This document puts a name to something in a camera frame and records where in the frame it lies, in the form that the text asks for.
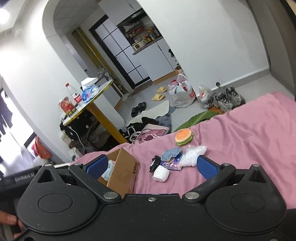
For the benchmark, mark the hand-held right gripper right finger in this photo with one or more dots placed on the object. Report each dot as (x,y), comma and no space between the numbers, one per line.
(207,168)

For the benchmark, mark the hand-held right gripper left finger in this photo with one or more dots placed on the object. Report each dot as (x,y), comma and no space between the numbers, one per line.
(97,165)

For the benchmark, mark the brown cardboard box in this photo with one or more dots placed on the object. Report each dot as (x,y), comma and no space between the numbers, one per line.
(124,171)

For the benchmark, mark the white tissue pack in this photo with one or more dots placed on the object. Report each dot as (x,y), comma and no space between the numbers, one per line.
(172,164)

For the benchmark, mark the person's left hand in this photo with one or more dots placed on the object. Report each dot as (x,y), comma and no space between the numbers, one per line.
(9,219)

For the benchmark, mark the light blue cloth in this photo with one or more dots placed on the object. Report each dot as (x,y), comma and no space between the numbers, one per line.
(108,170)

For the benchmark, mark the small clear plastic bag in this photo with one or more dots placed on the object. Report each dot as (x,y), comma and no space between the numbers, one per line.
(193,156)

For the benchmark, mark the burger plush toy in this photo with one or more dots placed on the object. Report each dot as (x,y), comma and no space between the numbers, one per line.
(184,137)

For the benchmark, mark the blue denim scrunchie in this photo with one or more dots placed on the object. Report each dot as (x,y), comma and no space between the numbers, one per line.
(171,154)

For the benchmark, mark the black dotted stool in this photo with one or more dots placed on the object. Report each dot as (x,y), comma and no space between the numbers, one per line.
(78,125)

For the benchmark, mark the pink bed sheet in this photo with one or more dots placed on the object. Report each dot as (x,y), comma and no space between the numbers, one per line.
(242,139)

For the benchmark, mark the white rolled cloth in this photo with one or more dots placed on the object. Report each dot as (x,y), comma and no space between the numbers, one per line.
(161,174)

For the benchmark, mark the orange bag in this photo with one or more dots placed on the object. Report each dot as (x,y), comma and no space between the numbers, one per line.
(41,150)

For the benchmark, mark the green leaf floor mat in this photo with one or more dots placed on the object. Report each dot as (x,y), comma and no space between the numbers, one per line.
(196,119)

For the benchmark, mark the black clothes pile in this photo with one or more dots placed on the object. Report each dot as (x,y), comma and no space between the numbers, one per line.
(136,128)

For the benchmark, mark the pink printed cushion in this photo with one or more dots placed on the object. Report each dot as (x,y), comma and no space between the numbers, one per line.
(150,134)

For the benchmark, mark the round table with yellow edge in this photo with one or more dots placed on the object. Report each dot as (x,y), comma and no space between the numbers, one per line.
(92,102)

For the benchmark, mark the black slipper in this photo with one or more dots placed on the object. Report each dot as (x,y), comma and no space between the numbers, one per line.
(142,106)
(135,111)

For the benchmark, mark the red snack bag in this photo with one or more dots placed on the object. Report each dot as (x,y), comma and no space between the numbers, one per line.
(67,106)

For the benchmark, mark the clear plastic bag with clutter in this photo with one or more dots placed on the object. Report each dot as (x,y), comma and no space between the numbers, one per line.
(204,95)

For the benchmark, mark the blue plastic bag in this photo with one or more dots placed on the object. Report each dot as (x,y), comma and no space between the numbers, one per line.
(90,92)

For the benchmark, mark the white floor rug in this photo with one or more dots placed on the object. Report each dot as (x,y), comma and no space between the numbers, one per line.
(157,111)

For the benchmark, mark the clear water bottle red cap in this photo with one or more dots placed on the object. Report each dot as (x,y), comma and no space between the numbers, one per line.
(72,93)

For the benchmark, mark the white plastic bag red print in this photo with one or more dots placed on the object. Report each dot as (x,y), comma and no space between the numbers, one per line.
(182,95)

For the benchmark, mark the white tissue box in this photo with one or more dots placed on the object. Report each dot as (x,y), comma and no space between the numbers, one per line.
(89,81)

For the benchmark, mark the yellow slipper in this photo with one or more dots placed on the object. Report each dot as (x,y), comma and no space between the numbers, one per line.
(157,96)
(160,89)

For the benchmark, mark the small desk fan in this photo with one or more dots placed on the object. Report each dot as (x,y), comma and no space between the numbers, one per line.
(106,74)

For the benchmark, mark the black framed sliding door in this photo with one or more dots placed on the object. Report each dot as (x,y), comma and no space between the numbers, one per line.
(120,51)

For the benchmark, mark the white kitchen cabinet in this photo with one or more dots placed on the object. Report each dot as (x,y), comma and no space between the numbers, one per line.
(157,60)

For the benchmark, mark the white rice cooker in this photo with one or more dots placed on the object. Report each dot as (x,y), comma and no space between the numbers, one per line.
(138,44)

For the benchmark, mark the kitchen shelf with bottles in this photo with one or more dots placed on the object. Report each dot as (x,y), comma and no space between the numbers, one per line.
(143,30)

